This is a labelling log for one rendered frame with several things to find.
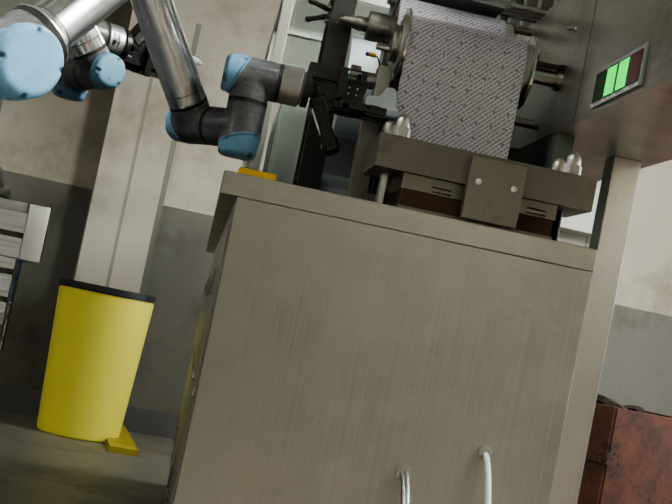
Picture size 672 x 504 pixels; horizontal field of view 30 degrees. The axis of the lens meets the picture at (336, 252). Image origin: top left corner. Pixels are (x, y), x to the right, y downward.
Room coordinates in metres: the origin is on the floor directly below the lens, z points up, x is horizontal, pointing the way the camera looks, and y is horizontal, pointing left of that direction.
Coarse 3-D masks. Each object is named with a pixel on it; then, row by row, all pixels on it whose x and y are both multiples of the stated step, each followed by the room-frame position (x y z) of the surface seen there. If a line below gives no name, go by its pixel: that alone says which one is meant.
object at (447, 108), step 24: (408, 72) 2.39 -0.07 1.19; (432, 72) 2.39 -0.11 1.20; (408, 96) 2.39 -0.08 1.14; (432, 96) 2.39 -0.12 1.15; (456, 96) 2.40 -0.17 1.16; (480, 96) 2.40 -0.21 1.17; (504, 96) 2.41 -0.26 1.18; (432, 120) 2.39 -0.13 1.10; (456, 120) 2.40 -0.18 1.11; (480, 120) 2.40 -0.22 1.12; (504, 120) 2.41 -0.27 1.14; (456, 144) 2.40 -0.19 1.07; (480, 144) 2.40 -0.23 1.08; (504, 144) 2.41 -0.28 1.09
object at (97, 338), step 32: (64, 288) 5.41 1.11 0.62; (96, 288) 5.34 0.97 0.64; (64, 320) 5.39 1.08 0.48; (96, 320) 5.35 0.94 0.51; (128, 320) 5.40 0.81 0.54; (64, 352) 5.38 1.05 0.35; (96, 352) 5.36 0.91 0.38; (128, 352) 5.43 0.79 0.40; (64, 384) 5.37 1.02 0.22; (96, 384) 5.37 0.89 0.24; (128, 384) 5.49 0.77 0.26; (64, 416) 5.37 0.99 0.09; (96, 416) 5.39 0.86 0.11
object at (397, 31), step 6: (396, 24) 2.43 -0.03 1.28; (396, 30) 2.41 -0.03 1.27; (402, 30) 2.42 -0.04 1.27; (390, 36) 2.47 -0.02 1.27; (396, 36) 2.41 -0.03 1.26; (390, 42) 2.45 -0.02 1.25; (396, 42) 2.41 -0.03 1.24; (396, 48) 2.41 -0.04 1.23; (390, 54) 2.42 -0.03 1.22; (396, 54) 2.42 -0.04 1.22; (390, 60) 2.44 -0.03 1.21
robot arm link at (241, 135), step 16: (240, 96) 2.32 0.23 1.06; (208, 112) 2.38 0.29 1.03; (224, 112) 2.35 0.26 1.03; (240, 112) 2.32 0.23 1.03; (256, 112) 2.33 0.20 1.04; (208, 128) 2.37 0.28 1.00; (224, 128) 2.34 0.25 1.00; (240, 128) 2.32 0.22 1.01; (256, 128) 2.33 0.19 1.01; (224, 144) 2.33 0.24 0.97; (240, 144) 2.32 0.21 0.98; (256, 144) 2.34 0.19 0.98
